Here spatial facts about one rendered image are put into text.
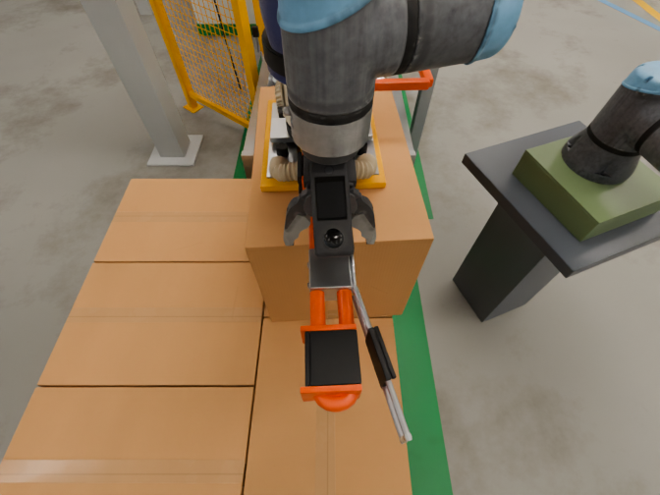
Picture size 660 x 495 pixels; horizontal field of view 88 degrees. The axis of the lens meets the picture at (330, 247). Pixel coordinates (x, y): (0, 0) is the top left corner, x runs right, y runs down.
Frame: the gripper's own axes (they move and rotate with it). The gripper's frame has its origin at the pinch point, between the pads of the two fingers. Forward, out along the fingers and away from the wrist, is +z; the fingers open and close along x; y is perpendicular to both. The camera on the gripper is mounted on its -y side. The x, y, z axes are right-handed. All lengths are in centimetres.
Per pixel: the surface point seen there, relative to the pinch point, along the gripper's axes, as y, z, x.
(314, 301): -10.1, -1.4, 2.4
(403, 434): -26.8, 0.8, -8.1
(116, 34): 147, 32, 98
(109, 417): -16, 53, 58
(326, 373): -20.5, -2.8, 0.9
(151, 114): 147, 74, 99
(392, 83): 45.2, -1.3, -15.7
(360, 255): 10.1, 18.2, -7.2
